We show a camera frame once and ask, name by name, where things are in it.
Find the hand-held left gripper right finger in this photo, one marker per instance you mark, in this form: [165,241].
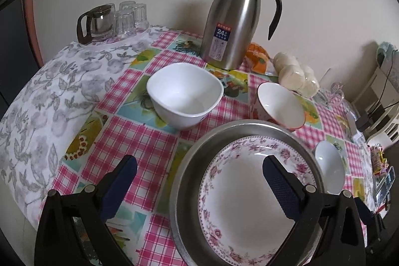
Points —
[282,188]

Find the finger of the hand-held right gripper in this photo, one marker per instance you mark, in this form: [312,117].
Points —
[363,210]

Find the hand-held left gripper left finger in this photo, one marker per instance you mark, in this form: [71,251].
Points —
[120,188]

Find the pink floral round plate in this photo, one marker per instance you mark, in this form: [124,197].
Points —
[243,191]

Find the small white bowl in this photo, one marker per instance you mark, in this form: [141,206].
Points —
[330,166]

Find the stainless steel basin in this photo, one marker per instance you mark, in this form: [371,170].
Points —
[190,178]

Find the strawberry print bowl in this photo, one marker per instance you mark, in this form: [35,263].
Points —
[280,104]

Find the white square bowl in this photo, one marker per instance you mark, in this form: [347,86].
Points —
[184,97]

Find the colourful candy packets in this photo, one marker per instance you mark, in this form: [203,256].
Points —
[377,160]

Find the pink plaid picture tablecloth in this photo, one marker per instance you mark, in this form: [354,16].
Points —
[131,135]

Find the white box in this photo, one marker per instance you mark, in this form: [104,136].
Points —
[353,129]

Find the white chair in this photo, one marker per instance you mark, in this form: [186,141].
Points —
[383,125]

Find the bag of steamed buns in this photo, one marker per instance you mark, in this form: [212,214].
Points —
[296,76]

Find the orange snack packet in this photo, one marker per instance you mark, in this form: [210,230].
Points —
[258,58]

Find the floral chair cushion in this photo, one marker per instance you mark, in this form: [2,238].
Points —
[388,57]

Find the stainless steel thermos jug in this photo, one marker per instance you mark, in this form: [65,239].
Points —
[230,19]

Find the dark cabinet door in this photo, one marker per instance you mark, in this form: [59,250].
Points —
[12,35]

